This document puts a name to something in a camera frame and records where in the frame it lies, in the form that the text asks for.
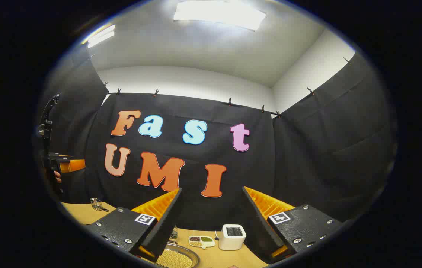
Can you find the white toaster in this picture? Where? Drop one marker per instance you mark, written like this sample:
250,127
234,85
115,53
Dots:
232,240

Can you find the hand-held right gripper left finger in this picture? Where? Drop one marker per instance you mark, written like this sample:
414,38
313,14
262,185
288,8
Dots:
166,219

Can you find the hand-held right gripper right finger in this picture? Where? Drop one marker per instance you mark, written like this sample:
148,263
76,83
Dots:
257,227

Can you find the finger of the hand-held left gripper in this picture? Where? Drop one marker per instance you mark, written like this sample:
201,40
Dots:
73,165

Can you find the row of black cloth clips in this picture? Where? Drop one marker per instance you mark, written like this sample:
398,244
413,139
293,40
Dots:
229,101

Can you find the clear plastic water bottle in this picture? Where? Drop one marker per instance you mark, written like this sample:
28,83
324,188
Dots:
174,233

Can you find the pile of soybeans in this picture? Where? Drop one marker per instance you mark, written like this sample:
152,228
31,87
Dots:
173,259

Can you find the ceiling light panel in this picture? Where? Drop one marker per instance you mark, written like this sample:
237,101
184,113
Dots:
218,13
101,36

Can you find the white divided bean dish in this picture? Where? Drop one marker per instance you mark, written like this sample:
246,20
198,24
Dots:
201,242

